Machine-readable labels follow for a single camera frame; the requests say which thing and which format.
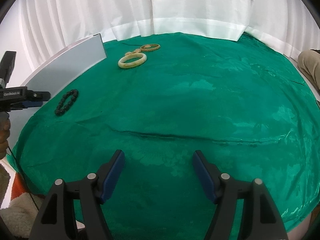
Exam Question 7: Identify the white jade bangle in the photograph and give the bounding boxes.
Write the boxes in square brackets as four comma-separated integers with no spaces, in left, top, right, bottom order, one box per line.
[118,53,148,69]

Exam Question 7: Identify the gold bangle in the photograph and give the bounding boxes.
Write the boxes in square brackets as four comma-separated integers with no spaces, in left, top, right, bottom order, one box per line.
[140,44,161,52]

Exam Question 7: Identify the dark green bead bracelet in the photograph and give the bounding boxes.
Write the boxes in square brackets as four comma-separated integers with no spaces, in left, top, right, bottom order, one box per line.
[54,88,79,117]

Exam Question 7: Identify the white cardboard box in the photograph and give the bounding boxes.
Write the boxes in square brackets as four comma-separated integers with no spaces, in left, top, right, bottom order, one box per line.
[7,33,107,153]

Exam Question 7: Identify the white curtain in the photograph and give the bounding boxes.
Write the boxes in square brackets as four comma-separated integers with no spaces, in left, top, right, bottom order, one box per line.
[17,0,319,66]

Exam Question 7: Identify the white fleece sleeve forearm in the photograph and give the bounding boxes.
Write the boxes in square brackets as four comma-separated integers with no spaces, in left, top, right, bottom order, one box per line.
[1,191,43,238]

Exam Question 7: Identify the person's left hand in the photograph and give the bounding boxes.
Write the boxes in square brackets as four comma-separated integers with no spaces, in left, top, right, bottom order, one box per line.
[0,119,11,160]

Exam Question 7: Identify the green velvet cloth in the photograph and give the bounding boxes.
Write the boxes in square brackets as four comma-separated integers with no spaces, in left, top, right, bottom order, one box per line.
[9,33,319,239]

